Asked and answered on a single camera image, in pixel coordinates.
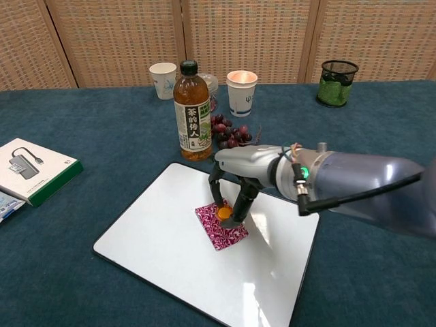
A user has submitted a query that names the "white paper cup blue logo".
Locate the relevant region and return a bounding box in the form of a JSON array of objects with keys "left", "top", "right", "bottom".
[{"left": 226, "top": 69, "right": 258, "bottom": 118}]

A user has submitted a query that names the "bunch of red grapes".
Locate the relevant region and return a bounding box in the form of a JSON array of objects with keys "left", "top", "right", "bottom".
[{"left": 210, "top": 113, "right": 262, "bottom": 150}]

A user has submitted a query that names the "black mesh pen holder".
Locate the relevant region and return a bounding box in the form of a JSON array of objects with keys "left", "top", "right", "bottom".
[{"left": 315, "top": 60, "right": 359, "bottom": 108}]

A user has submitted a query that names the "green filling in mesh holder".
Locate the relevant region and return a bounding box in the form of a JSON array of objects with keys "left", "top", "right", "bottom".
[{"left": 317, "top": 76, "right": 352, "bottom": 106}]

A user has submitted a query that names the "woven rattan folding screen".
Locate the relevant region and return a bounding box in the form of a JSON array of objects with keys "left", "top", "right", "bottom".
[{"left": 0, "top": 0, "right": 436, "bottom": 92}]

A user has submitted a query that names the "white rectangular board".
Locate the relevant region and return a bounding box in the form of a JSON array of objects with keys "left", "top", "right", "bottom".
[{"left": 92, "top": 162, "right": 321, "bottom": 327}]

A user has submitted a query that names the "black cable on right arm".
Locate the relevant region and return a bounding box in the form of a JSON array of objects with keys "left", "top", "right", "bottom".
[{"left": 296, "top": 170, "right": 427, "bottom": 217}]

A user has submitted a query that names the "purple patterned packet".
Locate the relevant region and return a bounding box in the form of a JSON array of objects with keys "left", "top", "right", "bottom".
[{"left": 194, "top": 202, "right": 250, "bottom": 251}]

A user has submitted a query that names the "white floral paper cup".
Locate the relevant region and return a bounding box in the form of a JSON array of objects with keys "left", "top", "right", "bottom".
[{"left": 149, "top": 62, "right": 178, "bottom": 101}]

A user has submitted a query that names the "blue table cloth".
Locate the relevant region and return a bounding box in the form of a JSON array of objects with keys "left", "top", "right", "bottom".
[{"left": 0, "top": 80, "right": 436, "bottom": 327}]

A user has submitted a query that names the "tea bottle with black cap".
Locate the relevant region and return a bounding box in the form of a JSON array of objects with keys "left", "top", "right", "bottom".
[{"left": 172, "top": 59, "right": 213, "bottom": 163}]

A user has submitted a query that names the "white green usb hub box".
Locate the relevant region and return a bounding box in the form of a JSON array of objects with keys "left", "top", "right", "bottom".
[{"left": 0, "top": 137, "right": 84, "bottom": 208}]

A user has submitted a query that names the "blue white toothpaste tube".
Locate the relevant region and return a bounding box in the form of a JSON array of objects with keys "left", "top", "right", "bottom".
[{"left": 0, "top": 190, "right": 27, "bottom": 224}]

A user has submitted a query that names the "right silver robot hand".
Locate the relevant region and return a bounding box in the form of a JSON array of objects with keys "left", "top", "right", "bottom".
[{"left": 207, "top": 144, "right": 283, "bottom": 230}]

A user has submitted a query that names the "clear jar of coloured clips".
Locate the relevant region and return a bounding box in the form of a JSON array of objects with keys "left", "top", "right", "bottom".
[{"left": 198, "top": 72, "right": 219, "bottom": 113}]

